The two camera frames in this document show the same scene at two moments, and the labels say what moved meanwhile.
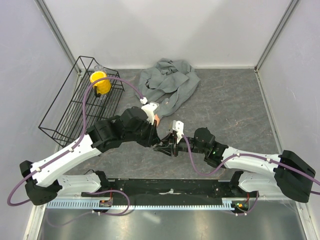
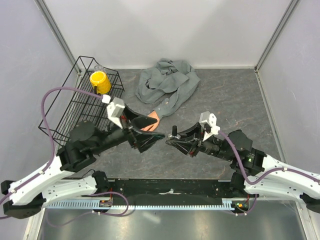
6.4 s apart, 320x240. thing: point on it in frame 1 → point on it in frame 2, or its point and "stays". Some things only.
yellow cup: (102, 87) stays
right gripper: (170, 140) → (188, 146)
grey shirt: (170, 84) stays
